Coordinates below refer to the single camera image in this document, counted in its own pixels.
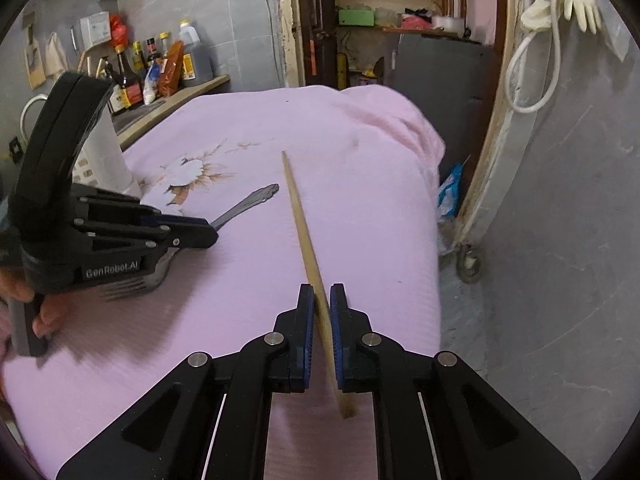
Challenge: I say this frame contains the pink blanket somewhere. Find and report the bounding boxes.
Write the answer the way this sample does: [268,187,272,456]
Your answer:
[0,85,447,480]

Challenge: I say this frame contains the wooden cabinet edge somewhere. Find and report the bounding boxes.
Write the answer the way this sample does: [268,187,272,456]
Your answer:
[451,0,523,256]

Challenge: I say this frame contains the white utensil holder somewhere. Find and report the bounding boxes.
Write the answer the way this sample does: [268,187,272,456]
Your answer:
[72,105,133,196]

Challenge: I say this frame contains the wooden chopstick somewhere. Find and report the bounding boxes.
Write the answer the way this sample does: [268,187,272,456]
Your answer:
[281,150,358,420]

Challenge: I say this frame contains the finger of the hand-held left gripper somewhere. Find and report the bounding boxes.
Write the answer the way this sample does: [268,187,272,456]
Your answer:
[75,184,211,229]
[75,216,219,257]

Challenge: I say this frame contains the grey board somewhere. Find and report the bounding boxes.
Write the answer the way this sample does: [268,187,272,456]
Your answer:
[385,34,497,171]

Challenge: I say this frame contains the green box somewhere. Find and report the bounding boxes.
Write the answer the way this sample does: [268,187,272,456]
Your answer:
[338,7,376,27]

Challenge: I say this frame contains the wooden door frame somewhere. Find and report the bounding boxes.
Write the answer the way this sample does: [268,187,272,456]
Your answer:
[274,0,307,90]

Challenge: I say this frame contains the dark brown door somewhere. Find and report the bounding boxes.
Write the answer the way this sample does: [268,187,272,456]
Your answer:
[300,0,338,88]

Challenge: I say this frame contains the red plastic bag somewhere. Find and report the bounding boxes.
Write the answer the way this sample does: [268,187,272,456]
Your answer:
[109,14,128,48]

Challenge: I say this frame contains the white wall box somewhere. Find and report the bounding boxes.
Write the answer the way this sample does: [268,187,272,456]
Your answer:
[72,12,112,51]

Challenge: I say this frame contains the white hose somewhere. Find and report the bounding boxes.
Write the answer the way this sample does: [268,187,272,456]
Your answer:
[504,0,563,113]

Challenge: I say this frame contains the person's left hand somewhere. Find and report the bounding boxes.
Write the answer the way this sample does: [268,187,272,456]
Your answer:
[0,265,68,338]

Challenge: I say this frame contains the white curved handle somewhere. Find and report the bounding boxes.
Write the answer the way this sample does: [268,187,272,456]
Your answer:
[19,95,51,136]

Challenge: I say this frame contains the white rubber glove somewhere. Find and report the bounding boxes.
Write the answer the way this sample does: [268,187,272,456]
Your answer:
[565,0,603,35]

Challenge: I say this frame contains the large brown jug yellow cap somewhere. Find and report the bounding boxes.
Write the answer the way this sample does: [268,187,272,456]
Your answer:
[178,20,213,83]

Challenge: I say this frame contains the dark sauce bottle red label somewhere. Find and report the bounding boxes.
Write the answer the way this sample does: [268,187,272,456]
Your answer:
[111,45,146,111]

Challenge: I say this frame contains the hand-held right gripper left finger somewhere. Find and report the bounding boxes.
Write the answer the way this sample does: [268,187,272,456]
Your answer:
[56,283,316,480]

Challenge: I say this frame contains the steel fork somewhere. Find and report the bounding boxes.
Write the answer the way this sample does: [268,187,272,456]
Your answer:
[100,183,281,303]

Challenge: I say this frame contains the orange packet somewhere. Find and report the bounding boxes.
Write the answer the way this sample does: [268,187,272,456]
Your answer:
[157,40,186,98]

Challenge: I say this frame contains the hanging wooden board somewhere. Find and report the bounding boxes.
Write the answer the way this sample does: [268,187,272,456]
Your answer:
[22,12,47,91]

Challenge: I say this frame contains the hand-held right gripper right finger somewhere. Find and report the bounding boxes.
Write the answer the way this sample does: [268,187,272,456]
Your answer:
[329,283,583,480]

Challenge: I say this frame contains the blue plastic bag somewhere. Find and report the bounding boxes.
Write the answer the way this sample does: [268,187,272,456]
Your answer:
[437,162,465,221]

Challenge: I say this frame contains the hanging beige bag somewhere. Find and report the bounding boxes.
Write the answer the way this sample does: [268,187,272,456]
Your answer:
[46,32,69,78]

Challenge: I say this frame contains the caster wheel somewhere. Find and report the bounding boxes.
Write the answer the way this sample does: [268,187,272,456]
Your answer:
[456,245,482,283]

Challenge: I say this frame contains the white packet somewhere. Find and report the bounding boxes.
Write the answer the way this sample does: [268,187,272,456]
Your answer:
[142,62,163,106]

